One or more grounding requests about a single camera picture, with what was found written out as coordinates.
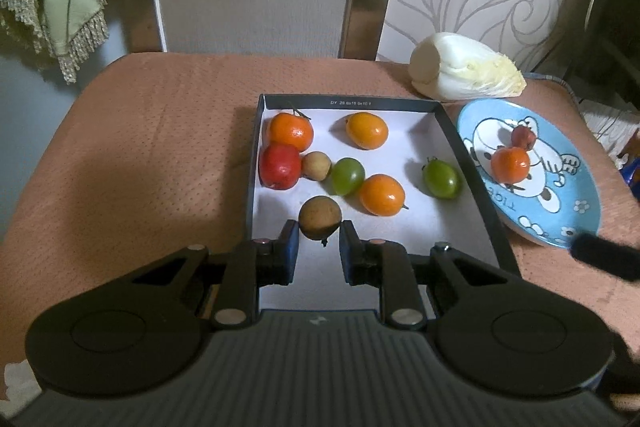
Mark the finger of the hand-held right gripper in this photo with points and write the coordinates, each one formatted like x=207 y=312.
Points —
x=605 y=254

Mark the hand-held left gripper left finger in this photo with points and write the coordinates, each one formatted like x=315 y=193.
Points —
x=290 y=253

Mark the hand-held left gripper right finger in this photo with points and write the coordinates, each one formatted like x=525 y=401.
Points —
x=346 y=253

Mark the brown longan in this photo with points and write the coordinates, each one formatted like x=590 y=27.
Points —
x=320 y=217

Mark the black cardboard box white inside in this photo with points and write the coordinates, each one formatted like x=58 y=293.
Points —
x=400 y=227

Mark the orange cherry tomato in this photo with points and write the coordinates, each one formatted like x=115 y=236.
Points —
x=381 y=194

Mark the round green tomato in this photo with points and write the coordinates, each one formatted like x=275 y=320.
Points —
x=347 y=176

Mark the blue cartoon plate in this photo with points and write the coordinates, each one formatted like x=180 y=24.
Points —
x=560 y=187

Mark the small tan longan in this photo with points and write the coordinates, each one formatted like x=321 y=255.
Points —
x=316 y=165

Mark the large red fruit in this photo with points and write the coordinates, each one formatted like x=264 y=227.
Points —
x=279 y=167

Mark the oblong green tomato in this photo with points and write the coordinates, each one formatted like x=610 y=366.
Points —
x=441 y=178

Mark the orange mandarin with stem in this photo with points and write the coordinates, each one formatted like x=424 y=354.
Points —
x=291 y=130

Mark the oval orange kumquat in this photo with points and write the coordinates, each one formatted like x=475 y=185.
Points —
x=367 y=130

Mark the round orange fruit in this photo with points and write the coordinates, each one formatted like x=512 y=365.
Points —
x=510 y=164

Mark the small red fruit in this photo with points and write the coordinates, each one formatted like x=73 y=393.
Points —
x=523 y=138

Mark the napa cabbage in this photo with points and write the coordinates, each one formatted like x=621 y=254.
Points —
x=460 y=67

